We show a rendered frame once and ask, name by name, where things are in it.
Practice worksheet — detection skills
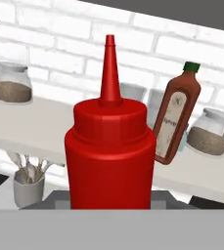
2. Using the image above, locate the glass jar with brown spice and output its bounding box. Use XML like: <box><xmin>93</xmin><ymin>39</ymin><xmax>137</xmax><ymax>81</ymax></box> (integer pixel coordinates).
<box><xmin>0</xmin><ymin>61</ymin><xmax>33</xmax><ymax>104</ymax></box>
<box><xmin>186</xmin><ymin>106</ymin><xmax>224</xmax><ymax>157</ymax></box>

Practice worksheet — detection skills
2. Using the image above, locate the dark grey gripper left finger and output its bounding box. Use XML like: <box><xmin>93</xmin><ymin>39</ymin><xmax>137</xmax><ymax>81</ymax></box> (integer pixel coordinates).
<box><xmin>21</xmin><ymin>189</ymin><xmax>72</xmax><ymax>211</ymax></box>

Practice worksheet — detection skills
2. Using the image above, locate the brown sauce bottle green cap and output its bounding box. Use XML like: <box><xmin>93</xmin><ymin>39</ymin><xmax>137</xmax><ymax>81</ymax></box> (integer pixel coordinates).
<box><xmin>153</xmin><ymin>61</ymin><xmax>202</xmax><ymax>166</ymax></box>

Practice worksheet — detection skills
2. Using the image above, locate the dark grey wall cabinet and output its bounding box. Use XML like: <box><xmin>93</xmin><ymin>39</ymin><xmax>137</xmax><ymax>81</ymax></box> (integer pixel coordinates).
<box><xmin>78</xmin><ymin>0</ymin><xmax>224</xmax><ymax>34</ymax></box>

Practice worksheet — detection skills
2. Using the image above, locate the red squeeze condiment bottle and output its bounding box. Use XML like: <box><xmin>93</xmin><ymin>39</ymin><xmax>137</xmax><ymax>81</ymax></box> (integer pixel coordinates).
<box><xmin>64</xmin><ymin>34</ymin><xmax>157</xmax><ymax>210</ymax></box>

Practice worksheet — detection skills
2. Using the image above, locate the grey utensil pot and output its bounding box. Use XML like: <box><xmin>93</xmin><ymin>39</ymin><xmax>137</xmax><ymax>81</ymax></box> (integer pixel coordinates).
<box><xmin>13</xmin><ymin>169</ymin><xmax>46</xmax><ymax>209</ymax></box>

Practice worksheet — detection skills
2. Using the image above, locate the white kitchen utensil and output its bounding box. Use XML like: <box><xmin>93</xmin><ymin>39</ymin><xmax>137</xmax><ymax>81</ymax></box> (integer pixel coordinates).
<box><xmin>7</xmin><ymin>151</ymin><xmax>31</xmax><ymax>184</ymax></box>
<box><xmin>33</xmin><ymin>157</ymin><xmax>57</xmax><ymax>183</ymax></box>

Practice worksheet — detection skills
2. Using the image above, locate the white wall shelf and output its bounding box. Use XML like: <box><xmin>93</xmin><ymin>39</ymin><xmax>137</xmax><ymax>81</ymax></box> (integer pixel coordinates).
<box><xmin>0</xmin><ymin>96</ymin><xmax>224</xmax><ymax>207</ymax></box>

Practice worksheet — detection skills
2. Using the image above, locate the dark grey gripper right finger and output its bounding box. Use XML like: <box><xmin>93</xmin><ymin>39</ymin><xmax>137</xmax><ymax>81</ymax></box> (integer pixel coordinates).
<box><xmin>150</xmin><ymin>189</ymin><xmax>200</xmax><ymax>211</ymax></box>

